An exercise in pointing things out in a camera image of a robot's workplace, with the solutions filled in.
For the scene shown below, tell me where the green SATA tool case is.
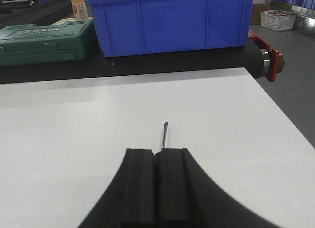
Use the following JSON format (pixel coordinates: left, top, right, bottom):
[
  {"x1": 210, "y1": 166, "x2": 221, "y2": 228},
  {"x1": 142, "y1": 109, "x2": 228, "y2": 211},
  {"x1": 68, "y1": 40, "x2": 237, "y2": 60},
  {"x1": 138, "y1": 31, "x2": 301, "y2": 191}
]
[{"x1": 0, "y1": 19, "x2": 97, "y2": 67}]

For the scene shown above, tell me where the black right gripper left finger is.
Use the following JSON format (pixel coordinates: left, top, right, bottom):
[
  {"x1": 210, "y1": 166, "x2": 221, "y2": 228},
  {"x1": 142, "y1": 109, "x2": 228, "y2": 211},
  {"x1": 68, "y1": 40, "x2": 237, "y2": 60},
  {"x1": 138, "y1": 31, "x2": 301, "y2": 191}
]
[{"x1": 82, "y1": 149, "x2": 155, "y2": 228}]

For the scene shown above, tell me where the red conveyor end bracket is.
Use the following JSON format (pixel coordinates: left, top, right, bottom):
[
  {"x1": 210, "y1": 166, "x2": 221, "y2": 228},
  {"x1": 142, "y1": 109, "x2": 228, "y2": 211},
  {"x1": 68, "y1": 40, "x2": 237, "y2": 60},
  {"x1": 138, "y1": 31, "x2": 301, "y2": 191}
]
[{"x1": 248, "y1": 30, "x2": 285, "y2": 82}]

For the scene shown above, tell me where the orange juice bottle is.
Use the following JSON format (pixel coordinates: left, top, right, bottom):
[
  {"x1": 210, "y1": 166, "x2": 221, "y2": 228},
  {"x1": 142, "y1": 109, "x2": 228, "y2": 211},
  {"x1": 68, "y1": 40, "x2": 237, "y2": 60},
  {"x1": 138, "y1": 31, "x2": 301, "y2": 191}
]
[{"x1": 71, "y1": 0, "x2": 88, "y2": 20}]

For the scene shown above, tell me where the screwdriver with green-black handle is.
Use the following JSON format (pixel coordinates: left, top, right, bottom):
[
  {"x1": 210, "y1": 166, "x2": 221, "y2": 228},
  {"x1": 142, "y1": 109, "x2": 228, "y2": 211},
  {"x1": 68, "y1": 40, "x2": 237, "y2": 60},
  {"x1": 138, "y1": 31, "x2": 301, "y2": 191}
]
[{"x1": 161, "y1": 122, "x2": 168, "y2": 149}]

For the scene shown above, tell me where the large blue plastic bin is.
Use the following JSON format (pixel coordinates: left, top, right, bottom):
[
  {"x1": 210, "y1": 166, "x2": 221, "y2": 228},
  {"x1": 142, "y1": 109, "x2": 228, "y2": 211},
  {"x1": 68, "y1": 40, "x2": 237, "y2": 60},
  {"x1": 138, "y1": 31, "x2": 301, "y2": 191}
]
[{"x1": 85, "y1": 0, "x2": 253, "y2": 57}]

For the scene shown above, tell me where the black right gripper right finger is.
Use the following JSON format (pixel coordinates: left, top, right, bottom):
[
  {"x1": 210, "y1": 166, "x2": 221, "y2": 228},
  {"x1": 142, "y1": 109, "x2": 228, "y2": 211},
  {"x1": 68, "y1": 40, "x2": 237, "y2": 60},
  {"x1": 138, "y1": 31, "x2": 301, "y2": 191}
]
[{"x1": 155, "y1": 148, "x2": 276, "y2": 228}]

